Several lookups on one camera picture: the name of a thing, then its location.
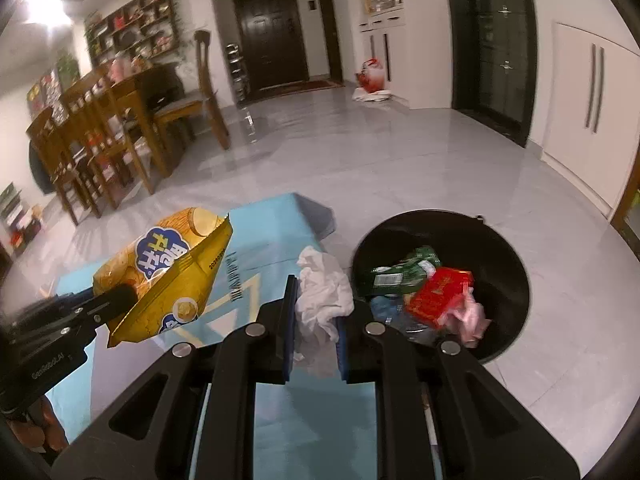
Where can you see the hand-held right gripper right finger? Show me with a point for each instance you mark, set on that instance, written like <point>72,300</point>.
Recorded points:
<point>341,350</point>

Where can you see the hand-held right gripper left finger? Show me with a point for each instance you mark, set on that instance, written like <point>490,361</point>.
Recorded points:
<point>291,332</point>

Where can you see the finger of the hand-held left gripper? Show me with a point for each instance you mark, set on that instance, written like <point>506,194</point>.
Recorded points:
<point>112,301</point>

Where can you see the white tissue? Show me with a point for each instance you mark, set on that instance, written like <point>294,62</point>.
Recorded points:
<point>320,290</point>

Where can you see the blue plastic bag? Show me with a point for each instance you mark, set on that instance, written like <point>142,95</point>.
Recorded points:
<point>385,308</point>

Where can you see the yellow chip bag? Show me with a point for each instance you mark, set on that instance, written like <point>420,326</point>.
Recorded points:
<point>165,270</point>

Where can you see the green snack packet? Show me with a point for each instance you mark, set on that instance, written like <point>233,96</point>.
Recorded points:
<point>400,275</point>

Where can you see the red long packet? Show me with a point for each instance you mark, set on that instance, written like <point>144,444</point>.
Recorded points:
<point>435,296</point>

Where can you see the pink plastic bag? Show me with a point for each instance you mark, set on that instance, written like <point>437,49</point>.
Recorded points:
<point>470,321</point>

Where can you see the black trash bin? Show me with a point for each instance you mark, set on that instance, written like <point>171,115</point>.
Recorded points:
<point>450,240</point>

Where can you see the person's left hand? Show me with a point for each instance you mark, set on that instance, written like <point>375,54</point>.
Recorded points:
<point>32,430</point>

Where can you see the light blue floor mat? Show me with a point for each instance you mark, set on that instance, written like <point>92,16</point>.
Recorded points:
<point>260,230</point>

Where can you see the wooden dining chair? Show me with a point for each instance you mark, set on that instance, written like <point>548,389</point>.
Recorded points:
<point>202,85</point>
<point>55,155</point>
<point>115,125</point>

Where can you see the wooden dining table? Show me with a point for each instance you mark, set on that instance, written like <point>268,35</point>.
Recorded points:
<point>150,80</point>

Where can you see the dark doormat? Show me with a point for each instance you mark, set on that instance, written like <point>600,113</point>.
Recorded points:
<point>300,87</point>

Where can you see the white floor cloth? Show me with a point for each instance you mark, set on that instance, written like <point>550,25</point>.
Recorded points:
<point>371,95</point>

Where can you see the chrome shoe rack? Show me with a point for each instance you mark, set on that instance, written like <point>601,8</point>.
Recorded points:
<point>241,80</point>

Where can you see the red plastic bag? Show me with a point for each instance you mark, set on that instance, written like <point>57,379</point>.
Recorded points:
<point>371,75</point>

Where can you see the dark wooden entrance door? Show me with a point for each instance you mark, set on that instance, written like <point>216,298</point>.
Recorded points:
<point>270,35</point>

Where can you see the white shelf cabinet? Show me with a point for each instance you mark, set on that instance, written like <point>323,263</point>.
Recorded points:
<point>395,35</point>

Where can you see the white cabinet doors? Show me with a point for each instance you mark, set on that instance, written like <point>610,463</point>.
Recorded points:
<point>590,110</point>

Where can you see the wooden wall shelf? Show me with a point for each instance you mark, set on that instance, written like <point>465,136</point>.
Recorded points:
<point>135,25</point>

